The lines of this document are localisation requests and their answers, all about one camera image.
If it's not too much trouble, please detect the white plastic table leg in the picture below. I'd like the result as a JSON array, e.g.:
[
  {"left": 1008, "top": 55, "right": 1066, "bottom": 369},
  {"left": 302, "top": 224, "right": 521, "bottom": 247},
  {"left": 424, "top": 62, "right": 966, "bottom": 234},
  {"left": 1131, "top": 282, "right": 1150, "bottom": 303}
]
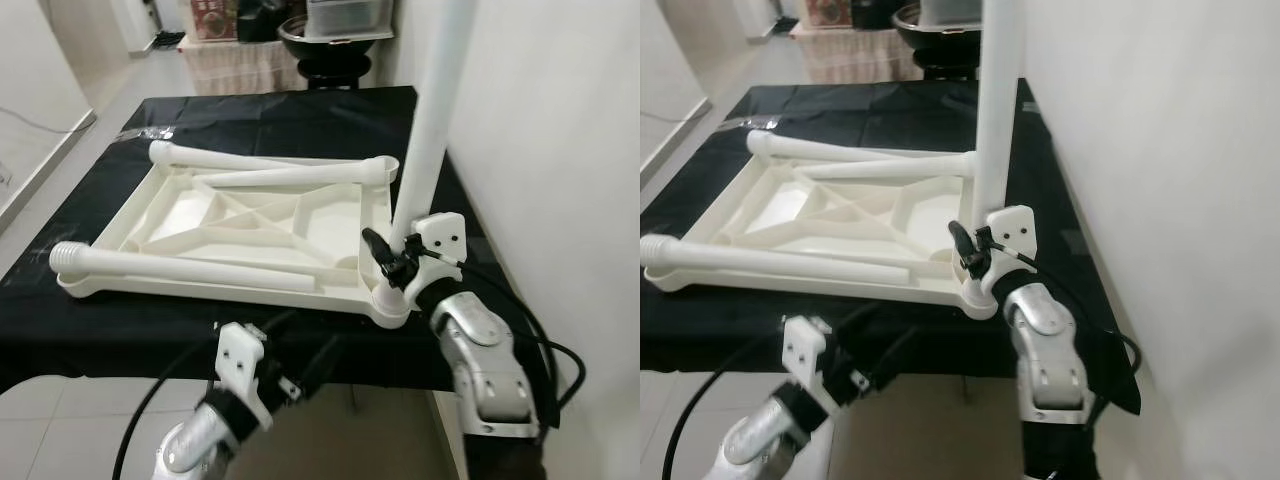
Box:
[
  {"left": 800, "top": 150, "right": 979, "bottom": 183},
  {"left": 203, "top": 155, "right": 403, "bottom": 191},
  {"left": 970, "top": 0, "right": 1028, "bottom": 229},
  {"left": 148, "top": 140, "right": 336, "bottom": 173},
  {"left": 640, "top": 233, "right": 916, "bottom": 291},
  {"left": 745, "top": 130, "right": 931, "bottom": 166},
  {"left": 48, "top": 240, "right": 321, "bottom": 296},
  {"left": 388, "top": 0, "right": 479, "bottom": 256}
]

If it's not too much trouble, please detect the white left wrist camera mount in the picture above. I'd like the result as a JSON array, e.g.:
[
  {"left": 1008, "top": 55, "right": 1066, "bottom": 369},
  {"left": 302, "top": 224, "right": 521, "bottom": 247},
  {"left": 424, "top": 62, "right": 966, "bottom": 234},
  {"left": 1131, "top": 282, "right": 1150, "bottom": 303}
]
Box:
[
  {"left": 782, "top": 314, "right": 853, "bottom": 426},
  {"left": 214, "top": 321, "right": 275, "bottom": 433}
]

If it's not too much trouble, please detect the black tablecloth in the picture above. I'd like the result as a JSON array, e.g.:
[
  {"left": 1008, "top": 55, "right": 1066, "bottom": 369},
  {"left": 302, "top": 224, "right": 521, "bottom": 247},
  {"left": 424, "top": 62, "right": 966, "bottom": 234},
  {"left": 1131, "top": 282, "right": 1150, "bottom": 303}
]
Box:
[
  {"left": 640, "top": 80, "right": 1143, "bottom": 417},
  {"left": 0, "top": 85, "right": 561, "bottom": 431}
]

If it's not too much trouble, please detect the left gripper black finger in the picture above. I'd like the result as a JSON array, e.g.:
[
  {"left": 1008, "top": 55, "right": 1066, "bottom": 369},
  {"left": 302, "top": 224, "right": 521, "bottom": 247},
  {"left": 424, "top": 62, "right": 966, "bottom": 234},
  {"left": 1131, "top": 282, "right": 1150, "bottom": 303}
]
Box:
[
  {"left": 298, "top": 335, "right": 346, "bottom": 393},
  {"left": 865, "top": 327, "right": 921, "bottom": 386}
]

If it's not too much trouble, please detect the beige cloth covered table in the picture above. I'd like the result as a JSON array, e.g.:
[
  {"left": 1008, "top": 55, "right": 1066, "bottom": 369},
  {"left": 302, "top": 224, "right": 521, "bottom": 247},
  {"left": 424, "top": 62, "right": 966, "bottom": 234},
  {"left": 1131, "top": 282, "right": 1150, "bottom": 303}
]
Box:
[
  {"left": 178, "top": 38, "right": 306, "bottom": 96},
  {"left": 790, "top": 25, "right": 926, "bottom": 86}
]

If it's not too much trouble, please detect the storage box with orange lid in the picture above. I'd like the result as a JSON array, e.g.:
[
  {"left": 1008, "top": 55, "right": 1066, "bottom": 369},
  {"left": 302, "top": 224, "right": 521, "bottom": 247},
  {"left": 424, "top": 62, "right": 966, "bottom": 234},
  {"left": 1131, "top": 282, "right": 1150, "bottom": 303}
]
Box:
[
  {"left": 805, "top": 0, "right": 856, "bottom": 28},
  {"left": 190, "top": 0, "right": 241, "bottom": 41}
]

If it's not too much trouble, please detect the clear box with green lid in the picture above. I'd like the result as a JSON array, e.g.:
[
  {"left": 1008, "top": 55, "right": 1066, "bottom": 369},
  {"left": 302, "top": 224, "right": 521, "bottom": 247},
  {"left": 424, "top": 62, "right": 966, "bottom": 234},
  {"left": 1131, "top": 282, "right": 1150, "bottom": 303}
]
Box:
[
  {"left": 305, "top": 0, "right": 393, "bottom": 29},
  {"left": 918, "top": 0, "right": 986, "bottom": 26}
]

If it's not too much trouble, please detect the black bag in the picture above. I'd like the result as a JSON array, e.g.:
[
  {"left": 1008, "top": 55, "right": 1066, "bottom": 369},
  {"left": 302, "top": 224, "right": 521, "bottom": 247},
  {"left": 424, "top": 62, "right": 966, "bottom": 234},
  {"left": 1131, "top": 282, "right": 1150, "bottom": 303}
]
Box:
[
  {"left": 235, "top": 0, "right": 311, "bottom": 43},
  {"left": 850, "top": 0, "right": 921, "bottom": 31}
]

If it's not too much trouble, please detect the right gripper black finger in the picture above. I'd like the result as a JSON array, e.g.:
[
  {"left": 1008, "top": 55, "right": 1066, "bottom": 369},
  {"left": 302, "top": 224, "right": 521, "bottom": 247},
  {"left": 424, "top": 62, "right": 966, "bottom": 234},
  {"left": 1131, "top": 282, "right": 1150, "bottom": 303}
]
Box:
[
  {"left": 361, "top": 228, "right": 395, "bottom": 274},
  {"left": 947, "top": 220, "right": 976, "bottom": 266}
]

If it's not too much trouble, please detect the black wok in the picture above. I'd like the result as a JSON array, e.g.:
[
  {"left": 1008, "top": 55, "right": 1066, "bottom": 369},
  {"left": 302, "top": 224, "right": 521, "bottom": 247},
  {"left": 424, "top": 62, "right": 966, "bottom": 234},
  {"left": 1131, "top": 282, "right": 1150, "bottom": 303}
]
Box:
[
  {"left": 893, "top": 3, "right": 986, "bottom": 51},
  {"left": 278, "top": 15, "right": 396, "bottom": 63}
]

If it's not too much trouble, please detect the white plastic table top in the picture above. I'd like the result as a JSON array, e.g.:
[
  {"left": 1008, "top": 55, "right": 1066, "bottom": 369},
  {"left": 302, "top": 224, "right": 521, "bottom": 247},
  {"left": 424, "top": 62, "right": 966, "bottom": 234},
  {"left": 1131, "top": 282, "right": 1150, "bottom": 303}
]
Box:
[
  {"left": 640, "top": 128, "right": 1001, "bottom": 321},
  {"left": 55, "top": 140, "right": 413, "bottom": 329}
]

